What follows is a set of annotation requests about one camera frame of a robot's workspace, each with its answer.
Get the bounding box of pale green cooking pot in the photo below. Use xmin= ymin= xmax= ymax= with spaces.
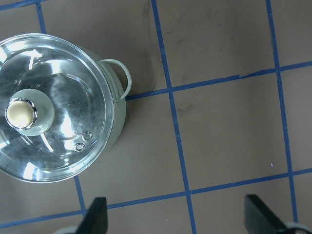
xmin=0 ymin=34 xmax=133 ymax=183

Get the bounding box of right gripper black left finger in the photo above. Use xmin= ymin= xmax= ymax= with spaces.
xmin=76 ymin=197 xmax=108 ymax=234

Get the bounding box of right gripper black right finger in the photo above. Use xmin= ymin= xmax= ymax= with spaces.
xmin=244 ymin=195 xmax=291 ymax=234

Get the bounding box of glass pot lid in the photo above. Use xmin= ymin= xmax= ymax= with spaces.
xmin=0 ymin=33 xmax=115 ymax=183

